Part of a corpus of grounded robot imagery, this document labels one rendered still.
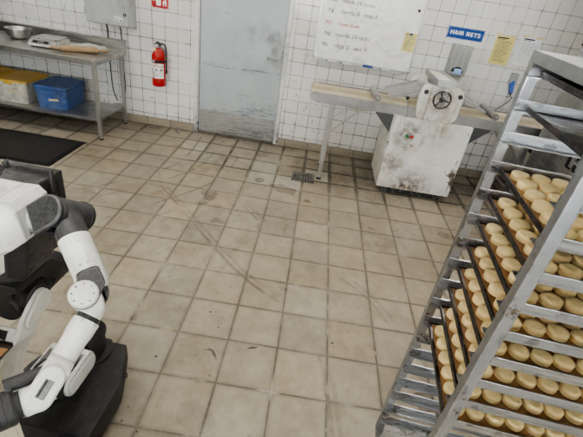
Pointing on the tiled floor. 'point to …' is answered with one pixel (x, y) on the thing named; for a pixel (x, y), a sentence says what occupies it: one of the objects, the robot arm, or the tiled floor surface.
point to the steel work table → (96, 111)
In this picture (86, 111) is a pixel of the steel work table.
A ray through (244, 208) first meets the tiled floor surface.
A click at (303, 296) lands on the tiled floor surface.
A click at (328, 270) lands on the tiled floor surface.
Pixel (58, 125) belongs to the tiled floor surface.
